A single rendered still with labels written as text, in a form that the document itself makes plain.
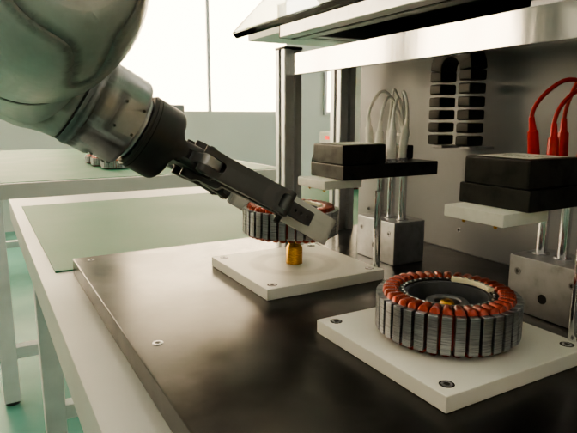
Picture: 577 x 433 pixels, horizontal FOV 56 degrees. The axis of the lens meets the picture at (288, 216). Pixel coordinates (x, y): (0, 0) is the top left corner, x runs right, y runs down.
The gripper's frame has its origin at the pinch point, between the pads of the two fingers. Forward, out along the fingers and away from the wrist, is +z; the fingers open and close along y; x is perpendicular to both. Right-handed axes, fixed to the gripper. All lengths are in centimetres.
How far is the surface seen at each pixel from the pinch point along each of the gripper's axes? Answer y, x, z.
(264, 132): -443, 116, 203
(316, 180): 1.5, 5.0, 0.3
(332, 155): 1.4, 8.6, 0.9
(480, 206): 23.9, 5.7, 1.2
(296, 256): 1.1, -3.7, 2.8
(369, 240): -0.6, 2.7, 13.2
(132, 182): -132, -1, 20
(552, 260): 24.6, 5.6, 12.1
